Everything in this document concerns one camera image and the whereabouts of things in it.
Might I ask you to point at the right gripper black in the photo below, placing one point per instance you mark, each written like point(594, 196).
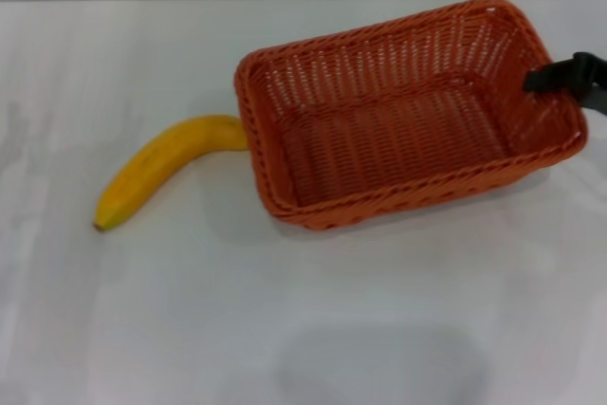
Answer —
point(594, 82)

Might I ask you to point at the orange woven plastic basket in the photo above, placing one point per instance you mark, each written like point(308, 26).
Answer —
point(389, 149)

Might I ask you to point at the yellow banana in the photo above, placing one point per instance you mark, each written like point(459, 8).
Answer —
point(156, 158)

